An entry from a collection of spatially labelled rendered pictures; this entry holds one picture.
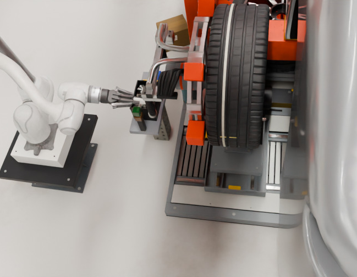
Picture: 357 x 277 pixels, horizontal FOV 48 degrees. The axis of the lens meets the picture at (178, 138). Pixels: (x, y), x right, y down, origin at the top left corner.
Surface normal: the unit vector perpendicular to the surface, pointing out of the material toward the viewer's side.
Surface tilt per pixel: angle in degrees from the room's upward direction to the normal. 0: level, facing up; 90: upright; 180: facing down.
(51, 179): 0
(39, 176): 0
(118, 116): 0
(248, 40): 12
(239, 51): 20
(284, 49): 90
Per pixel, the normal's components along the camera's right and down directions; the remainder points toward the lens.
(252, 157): -0.13, -0.48
